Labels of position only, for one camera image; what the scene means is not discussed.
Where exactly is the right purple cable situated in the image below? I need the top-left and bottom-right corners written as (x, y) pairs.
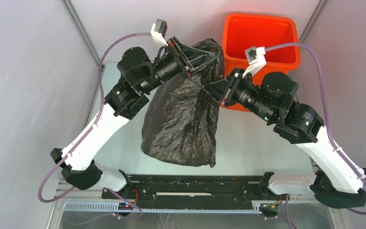
top-left (264, 42), bottom-right (366, 229)

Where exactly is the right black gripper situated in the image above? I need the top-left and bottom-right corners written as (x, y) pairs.
top-left (202, 68), bottom-right (275, 124)

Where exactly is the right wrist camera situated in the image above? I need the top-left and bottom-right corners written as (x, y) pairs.
top-left (243, 46), bottom-right (267, 78)

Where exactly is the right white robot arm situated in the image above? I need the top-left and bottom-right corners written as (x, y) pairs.
top-left (204, 68), bottom-right (366, 209)

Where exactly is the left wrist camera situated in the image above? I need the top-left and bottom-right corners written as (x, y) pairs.
top-left (150, 19), bottom-right (168, 47)

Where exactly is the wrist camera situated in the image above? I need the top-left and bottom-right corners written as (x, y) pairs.
top-left (243, 46), bottom-right (267, 78)
top-left (150, 19), bottom-right (168, 47)

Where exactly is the black plastic trash bag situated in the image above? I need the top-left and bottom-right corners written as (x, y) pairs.
top-left (141, 38), bottom-right (224, 167)

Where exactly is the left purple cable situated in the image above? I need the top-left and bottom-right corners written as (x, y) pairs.
top-left (38, 32), bottom-right (152, 226)

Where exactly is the orange plastic trash bin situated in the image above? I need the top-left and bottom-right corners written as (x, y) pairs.
top-left (220, 12), bottom-right (302, 113)

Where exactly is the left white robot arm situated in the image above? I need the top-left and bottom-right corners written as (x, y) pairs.
top-left (51, 37), bottom-right (217, 199)

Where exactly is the white cable duct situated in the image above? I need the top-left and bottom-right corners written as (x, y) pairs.
top-left (63, 201), bottom-right (262, 214)

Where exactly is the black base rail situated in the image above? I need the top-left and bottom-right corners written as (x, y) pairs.
top-left (102, 174), bottom-right (287, 210)

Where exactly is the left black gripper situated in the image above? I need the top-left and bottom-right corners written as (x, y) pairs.
top-left (140, 36), bottom-right (218, 94)

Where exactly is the small electronics board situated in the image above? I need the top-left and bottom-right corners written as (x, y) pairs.
top-left (118, 202), bottom-right (135, 210)

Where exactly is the purple cable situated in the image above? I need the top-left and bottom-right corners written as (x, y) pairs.
top-left (264, 42), bottom-right (366, 229)
top-left (38, 32), bottom-right (152, 226)

